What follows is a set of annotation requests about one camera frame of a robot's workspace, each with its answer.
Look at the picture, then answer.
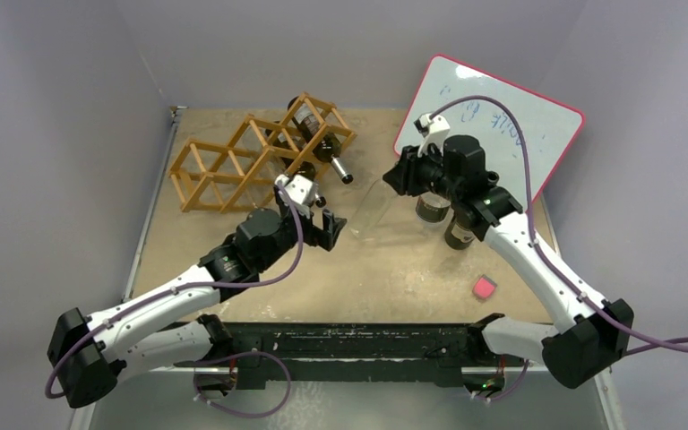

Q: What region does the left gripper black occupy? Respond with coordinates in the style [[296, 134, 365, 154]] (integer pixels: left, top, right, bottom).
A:
[[257, 186, 345, 271]]

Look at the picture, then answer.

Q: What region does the dark green wine bottle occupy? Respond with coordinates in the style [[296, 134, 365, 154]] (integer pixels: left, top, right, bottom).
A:
[[443, 170, 501, 251]]

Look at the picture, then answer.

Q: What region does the olive green wine bottle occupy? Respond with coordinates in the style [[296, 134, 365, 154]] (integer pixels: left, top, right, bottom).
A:
[[263, 123, 329, 209]]

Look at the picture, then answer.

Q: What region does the dark bottle beige label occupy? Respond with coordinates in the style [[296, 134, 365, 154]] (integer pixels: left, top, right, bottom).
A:
[[287, 97, 356, 185]]

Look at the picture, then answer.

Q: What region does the clear bottle green label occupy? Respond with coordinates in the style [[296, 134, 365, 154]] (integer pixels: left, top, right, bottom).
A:
[[415, 193, 451, 224]]

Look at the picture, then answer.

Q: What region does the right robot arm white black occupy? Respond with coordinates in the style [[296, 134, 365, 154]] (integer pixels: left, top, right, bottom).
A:
[[383, 135, 634, 389]]

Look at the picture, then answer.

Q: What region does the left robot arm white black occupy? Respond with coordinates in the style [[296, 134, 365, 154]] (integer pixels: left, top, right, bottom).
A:
[[44, 203, 347, 409]]

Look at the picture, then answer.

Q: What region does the wooden lattice wine rack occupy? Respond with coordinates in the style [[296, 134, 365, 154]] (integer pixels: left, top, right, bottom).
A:
[[166, 92, 357, 213]]

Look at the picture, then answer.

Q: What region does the pink eraser block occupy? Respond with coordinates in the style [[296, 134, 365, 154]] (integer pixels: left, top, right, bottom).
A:
[[472, 275, 497, 300]]

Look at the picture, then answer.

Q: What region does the pink framed whiteboard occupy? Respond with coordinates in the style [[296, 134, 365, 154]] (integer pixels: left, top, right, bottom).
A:
[[394, 55, 585, 206]]

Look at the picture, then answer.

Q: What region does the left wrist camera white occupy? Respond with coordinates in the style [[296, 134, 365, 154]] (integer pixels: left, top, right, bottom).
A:
[[274, 174, 326, 219]]

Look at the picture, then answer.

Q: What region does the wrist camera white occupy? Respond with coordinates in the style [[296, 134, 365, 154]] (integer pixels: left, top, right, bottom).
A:
[[414, 114, 451, 157], [274, 174, 326, 219]]

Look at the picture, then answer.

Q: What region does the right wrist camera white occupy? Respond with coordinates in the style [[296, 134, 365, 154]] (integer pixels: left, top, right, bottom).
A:
[[414, 114, 451, 157]]

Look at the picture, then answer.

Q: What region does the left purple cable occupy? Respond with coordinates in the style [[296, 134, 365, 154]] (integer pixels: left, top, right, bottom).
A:
[[44, 184, 306, 400]]

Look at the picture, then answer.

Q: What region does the purple cable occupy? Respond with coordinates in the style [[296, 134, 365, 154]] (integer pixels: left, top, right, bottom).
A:
[[426, 94, 688, 356], [44, 184, 306, 400]]

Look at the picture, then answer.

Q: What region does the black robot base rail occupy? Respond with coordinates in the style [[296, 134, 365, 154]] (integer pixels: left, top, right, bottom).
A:
[[196, 322, 523, 391]]

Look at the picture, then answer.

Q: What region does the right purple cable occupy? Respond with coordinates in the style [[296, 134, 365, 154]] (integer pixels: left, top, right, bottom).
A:
[[426, 94, 688, 356]]

